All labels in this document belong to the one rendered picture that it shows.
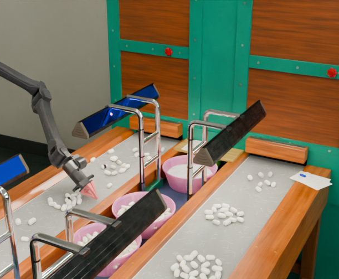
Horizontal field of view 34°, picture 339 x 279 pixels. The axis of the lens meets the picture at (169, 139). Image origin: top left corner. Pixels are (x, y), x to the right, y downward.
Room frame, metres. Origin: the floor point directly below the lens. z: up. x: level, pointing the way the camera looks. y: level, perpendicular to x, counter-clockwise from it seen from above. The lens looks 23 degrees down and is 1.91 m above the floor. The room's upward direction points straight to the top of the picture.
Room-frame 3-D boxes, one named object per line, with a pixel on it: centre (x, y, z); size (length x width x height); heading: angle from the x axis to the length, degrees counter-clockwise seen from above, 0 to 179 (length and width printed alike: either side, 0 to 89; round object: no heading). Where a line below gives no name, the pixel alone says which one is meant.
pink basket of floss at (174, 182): (2.39, -0.10, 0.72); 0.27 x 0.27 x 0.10
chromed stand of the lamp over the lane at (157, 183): (2.33, 0.16, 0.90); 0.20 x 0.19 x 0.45; 152
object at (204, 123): (2.14, -0.19, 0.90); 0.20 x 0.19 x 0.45; 152
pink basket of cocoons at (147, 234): (2.00, 0.11, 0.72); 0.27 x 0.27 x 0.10
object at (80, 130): (2.37, 0.23, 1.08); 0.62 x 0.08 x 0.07; 152
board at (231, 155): (2.58, -0.20, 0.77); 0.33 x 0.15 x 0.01; 62
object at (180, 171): (2.39, -0.10, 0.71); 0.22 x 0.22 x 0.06
